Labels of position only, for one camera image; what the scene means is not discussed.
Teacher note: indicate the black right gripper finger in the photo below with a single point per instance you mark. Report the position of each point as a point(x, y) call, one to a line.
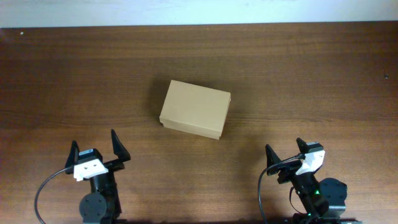
point(272, 157)
point(302, 145)

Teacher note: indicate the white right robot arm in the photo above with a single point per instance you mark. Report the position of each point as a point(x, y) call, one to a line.
point(324, 201)

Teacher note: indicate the brown cardboard box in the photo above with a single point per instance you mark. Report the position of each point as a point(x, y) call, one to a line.
point(195, 109)

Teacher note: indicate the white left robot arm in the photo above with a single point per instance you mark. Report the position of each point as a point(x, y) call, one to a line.
point(102, 204)

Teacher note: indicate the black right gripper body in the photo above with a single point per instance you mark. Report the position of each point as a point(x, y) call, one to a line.
point(289, 170)

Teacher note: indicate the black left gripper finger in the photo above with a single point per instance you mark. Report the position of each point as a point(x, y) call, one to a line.
point(119, 150)
point(73, 155)

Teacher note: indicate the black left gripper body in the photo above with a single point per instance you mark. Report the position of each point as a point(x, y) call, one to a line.
point(112, 167)

